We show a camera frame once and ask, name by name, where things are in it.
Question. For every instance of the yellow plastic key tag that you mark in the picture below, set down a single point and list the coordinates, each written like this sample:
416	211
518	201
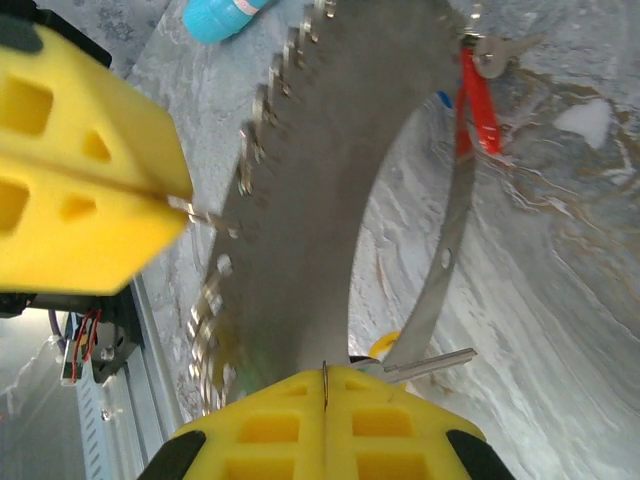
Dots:
382	345

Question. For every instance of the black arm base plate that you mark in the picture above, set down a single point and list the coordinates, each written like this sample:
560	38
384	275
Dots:
120	330

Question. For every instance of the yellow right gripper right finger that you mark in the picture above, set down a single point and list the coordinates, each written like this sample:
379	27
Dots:
390	440

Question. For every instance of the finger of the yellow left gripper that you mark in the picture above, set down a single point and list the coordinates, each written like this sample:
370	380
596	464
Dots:
100	130
75	235

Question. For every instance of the red plastic key tag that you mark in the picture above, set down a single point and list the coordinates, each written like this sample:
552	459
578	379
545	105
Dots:
482	115

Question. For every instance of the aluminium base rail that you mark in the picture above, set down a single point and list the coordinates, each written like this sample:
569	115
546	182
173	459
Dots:
152	350

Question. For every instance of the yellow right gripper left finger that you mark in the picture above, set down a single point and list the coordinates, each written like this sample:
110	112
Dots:
260	440

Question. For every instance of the teal plastic bottle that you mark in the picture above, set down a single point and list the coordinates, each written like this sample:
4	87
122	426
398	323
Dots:
220	20

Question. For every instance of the blue plastic key tag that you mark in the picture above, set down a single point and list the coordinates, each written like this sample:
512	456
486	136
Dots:
445	100

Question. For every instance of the small circuit board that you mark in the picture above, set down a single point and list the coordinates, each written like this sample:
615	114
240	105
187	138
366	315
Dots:
80	350

